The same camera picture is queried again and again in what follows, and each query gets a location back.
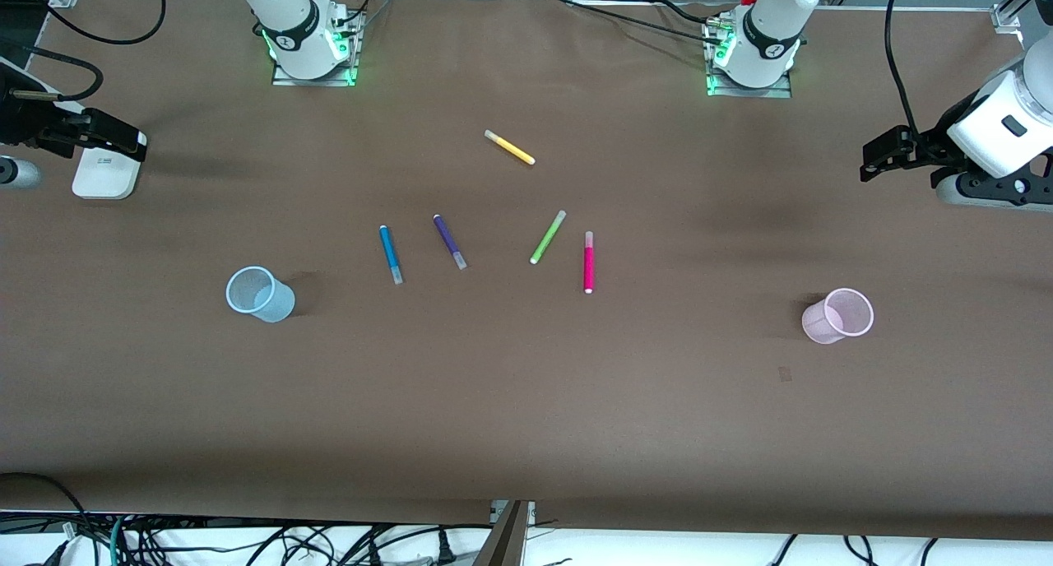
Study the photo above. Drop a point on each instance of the translucent blue plastic cup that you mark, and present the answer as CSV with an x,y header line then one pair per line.
x,y
276,304

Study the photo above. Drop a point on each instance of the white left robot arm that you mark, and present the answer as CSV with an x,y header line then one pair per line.
x,y
773,15

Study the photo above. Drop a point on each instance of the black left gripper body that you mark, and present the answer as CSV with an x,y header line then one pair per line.
x,y
932,147

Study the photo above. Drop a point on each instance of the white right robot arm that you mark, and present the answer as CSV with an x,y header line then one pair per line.
x,y
288,11

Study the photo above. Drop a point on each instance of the green marker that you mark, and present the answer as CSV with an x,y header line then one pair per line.
x,y
548,237

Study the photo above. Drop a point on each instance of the pink marker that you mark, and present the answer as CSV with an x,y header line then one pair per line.
x,y
589,262

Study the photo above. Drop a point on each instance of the translucent pink plastic cup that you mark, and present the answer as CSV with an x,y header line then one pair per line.
x,y
818,326

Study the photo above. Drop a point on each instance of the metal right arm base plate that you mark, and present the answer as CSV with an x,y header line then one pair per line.
x,y
350,76

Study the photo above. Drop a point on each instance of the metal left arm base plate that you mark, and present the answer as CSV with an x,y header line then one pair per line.
x,y
786,90

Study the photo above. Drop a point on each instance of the dark table leg brace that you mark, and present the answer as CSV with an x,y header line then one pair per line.
x,y
506,537

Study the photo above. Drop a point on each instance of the blue marker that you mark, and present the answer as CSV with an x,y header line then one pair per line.
x,y
390,253

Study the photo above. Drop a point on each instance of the purple marker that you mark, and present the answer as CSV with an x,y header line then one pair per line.
x,y
448,238

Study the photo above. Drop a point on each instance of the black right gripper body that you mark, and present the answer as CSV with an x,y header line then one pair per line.
x,y
25,120

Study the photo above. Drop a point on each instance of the white desk lamp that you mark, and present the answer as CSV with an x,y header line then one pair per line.
x,y
103,175

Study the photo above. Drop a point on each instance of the yellow marker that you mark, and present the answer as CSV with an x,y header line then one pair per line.
x,y
510,147

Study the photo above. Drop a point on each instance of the brown table cover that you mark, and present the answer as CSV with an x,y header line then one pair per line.
x,y
526,401

